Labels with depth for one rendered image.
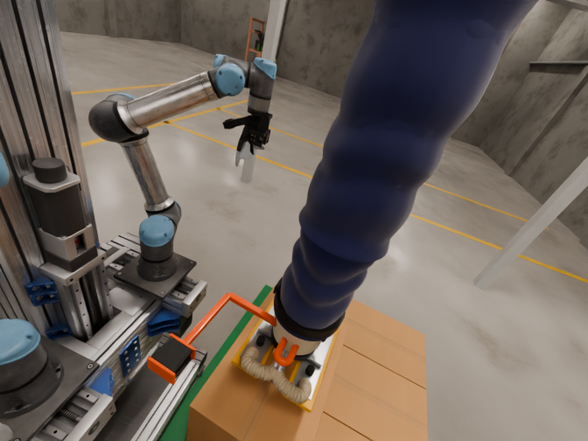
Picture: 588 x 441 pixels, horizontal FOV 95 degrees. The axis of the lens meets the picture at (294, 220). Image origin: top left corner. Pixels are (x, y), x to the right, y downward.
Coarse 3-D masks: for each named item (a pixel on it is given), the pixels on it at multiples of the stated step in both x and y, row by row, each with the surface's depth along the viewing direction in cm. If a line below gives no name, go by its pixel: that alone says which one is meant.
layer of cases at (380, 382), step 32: (352, 320) 179; (384, 320) 187; (352, 352) 160; (384, 352) 166; (416, 352) 172; (352, 384) 145; (384, 384) 150; (416, 384) 155; (352, 416) 132; (384, 416) 136; (416, 416) 140
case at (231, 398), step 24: (240, 336) 108; (336, 360) 110; (216, 384) 92; (240, 384) 94; (264, 384) 96; (192, 408) 85; (216, 408) 86; (240, 408) 88; (264, 408) 90; (288, 408) 92; (312, 408) 94; (192, 432) 95; (216, 432) 86; (240, 432) 83; (264, 432) 85; (288, 432) 86; (312, 432) 88
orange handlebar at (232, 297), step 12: (228, 300) 92; (240, 300) 92; (216, 312) 86; (252, 312) 91; (264, 312) 90; (204, 324) 81; (192, 336) 78; (276, 348) 82; (276, 360) 79; (288, 360) 79
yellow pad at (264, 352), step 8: (272, 304) 108; (272, 312) 105; (256, 328) 98; (248, 336) 95; (256, 336) 95; (264, 336) 96; (248, 344) 92; (256, 344) 93; (264, 344) 94; (272, 344) 95; (240, 352) 90; (264, 352) 91; (232, 360) 87; (240, 360) 87; (256, 360) 88; (264, 360) 89; (240, 368) 87
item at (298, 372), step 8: (336, 336) 104; (328, 344) 100; (328, 352) 98; (304, 360) 92; (328, 360) 96; (296, 368) 90; (304, 368) 90; (312, 368) 88; (320, 368) 92; (296, 376) 87; (304, 376) 88; (312, 376) 89; (320, 376) 90; (296, 384) 86; (312, 384) 87; (312, 392) 85; (312, 400) 83; (304, 408) 82
